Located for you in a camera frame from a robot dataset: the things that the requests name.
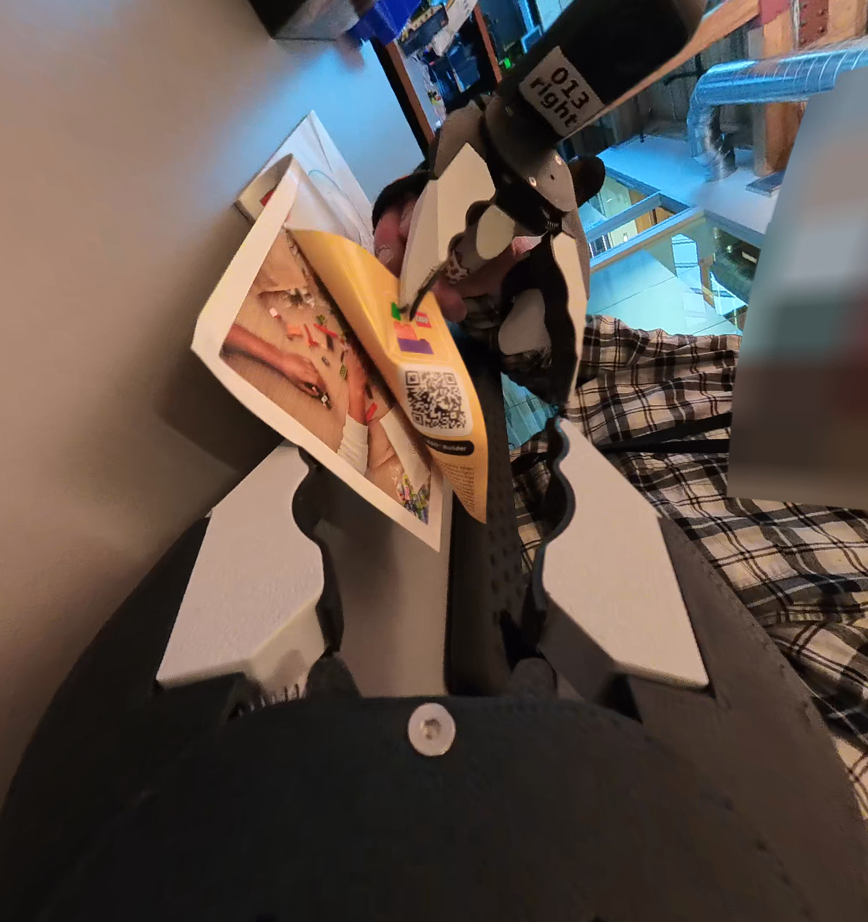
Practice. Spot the person's right hand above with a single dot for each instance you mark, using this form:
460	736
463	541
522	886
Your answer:
389	238

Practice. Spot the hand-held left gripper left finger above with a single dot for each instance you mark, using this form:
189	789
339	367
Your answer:
247	576

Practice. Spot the grey desk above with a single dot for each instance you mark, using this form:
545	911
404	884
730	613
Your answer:
81	288

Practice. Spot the toy truck instruction booklet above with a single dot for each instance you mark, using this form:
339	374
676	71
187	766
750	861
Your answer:
290	346

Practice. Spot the silver ventilation duct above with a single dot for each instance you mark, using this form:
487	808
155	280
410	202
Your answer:
765	72

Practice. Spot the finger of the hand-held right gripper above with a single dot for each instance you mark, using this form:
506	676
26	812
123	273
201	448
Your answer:
441	209
574	288

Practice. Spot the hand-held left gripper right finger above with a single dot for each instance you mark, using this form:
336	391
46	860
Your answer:
621	576

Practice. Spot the person's plaid clothing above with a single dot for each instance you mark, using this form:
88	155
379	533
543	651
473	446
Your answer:
765	562

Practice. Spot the dark toy truck box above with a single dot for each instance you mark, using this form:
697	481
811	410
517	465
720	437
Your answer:
297	18

